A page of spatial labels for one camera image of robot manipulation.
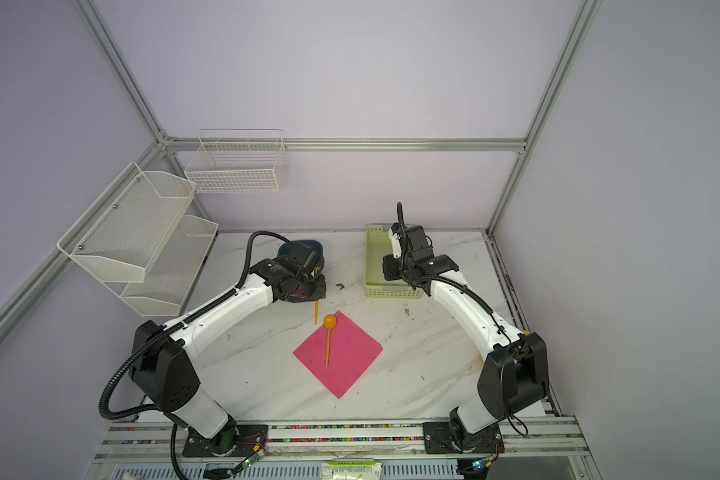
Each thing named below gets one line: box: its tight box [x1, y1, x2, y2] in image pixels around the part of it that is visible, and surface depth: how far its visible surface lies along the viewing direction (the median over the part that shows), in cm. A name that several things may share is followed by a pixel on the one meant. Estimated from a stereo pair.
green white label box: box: [320, 462, 383, 480], surface depth 67 cm
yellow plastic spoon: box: [323, 314, 337, 371], surface depth 96 cm
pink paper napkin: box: [293, 310, 383, 399], surface depth 90 cm
